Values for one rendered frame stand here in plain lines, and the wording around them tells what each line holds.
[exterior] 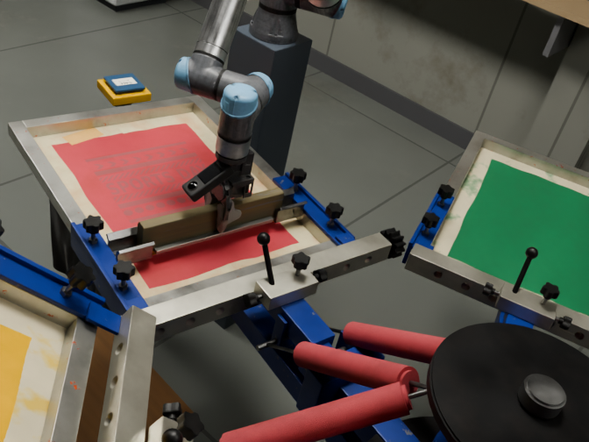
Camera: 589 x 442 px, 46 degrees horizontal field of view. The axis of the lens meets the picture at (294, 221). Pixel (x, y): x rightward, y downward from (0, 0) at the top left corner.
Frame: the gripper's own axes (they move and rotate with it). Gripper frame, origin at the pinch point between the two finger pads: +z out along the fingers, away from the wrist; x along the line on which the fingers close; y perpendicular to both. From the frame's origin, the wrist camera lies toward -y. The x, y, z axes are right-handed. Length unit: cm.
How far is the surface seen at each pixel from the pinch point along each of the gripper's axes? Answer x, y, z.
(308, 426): -66, -23, -17
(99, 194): 26.4, -17.3, 5.3
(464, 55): 134, 255, 47
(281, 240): -7.0, 16.6, 5.3
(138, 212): 16.1, -11.6, 5.3
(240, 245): -4.8, 5.7, 5.3
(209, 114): 48, 27, 2
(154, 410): 20, 2, 99
